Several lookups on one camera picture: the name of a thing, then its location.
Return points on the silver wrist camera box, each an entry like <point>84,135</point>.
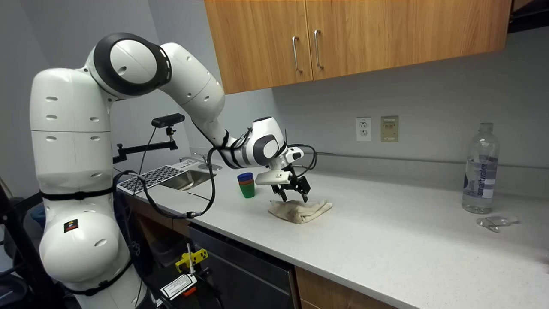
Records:
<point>268,178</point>

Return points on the checkered drying mat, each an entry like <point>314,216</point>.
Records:
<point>148,175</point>

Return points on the white red control device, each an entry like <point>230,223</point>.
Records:
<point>179,285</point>

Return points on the black chair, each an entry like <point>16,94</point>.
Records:
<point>17,250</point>

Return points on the stacked blue green cups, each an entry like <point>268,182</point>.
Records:
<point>246,185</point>

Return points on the clear plastic water bottle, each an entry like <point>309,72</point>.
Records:
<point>481,171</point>

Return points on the yellow clamp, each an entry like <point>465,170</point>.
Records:
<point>191,257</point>

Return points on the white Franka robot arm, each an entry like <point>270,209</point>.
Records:
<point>74,147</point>

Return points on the wooden upper cabinet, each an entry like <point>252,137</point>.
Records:
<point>354,39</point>

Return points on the wooden lower cabinet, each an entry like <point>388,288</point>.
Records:
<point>331,291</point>

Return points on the white wall power outlet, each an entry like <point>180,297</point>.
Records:
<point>362,128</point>

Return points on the beige wall plate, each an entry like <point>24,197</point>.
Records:
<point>390,128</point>

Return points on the steel sink basin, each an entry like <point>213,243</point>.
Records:
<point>185,180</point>

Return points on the stained beige cloth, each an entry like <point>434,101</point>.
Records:
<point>300,209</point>

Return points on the wooden cabinet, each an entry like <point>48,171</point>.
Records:
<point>331,291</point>
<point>354,39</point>

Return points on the black camera on mount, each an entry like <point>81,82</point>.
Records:
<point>167,120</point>

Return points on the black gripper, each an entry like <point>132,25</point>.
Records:
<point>288,180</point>

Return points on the crumpled clear plastic wrapper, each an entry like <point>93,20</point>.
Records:
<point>498,223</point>

